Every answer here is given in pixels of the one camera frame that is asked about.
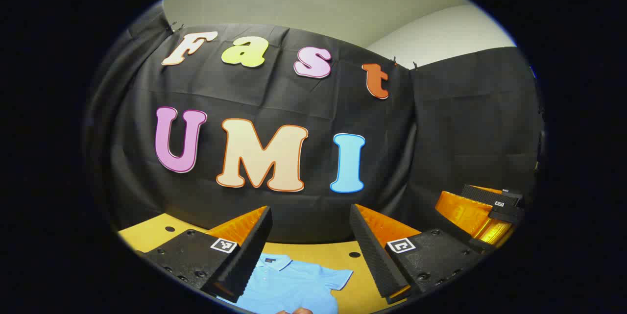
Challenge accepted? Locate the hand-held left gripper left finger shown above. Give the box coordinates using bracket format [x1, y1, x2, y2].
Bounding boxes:
[140, 205, 273, 304]

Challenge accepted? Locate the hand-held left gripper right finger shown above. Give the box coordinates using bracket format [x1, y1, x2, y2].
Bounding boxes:
[349, 203, 485, 305]

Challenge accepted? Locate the light blue polo T-shirt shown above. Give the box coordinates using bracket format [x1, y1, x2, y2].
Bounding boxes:
[218, 254, 354, 314]

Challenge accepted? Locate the dark metal stand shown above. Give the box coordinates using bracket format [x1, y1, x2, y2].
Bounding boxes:
[537, 129, 547, 170]

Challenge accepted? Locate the black backdrop cloth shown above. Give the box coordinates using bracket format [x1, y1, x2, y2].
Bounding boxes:
[86, 3, 544, 245]

